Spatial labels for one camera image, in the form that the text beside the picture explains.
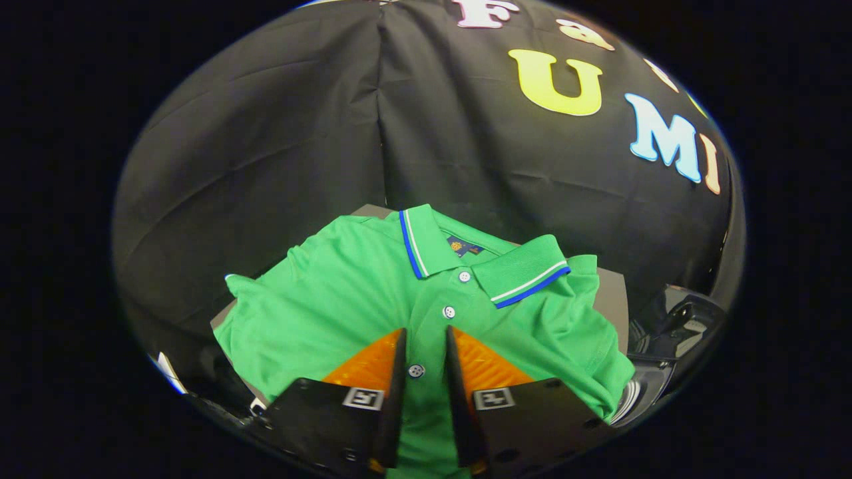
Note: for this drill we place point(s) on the green polo shirt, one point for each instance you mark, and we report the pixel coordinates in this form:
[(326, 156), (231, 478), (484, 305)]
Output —
[(346, 299)]

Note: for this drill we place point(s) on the small white object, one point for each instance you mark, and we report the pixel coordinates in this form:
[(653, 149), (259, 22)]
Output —
[(172, 372)]

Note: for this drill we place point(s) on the dark washing machine lid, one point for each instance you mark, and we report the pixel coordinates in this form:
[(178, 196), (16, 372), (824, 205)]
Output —
[(685, 319)]

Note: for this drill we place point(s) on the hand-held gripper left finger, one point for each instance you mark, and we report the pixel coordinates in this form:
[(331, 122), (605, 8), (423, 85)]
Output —
[(394, 412)]

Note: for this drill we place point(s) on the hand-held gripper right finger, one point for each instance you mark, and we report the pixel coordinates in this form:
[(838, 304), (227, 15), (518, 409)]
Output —
[(459, 412)]

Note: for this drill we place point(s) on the grey cabinet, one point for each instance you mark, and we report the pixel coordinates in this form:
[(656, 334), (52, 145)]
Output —
[(611, 299)]

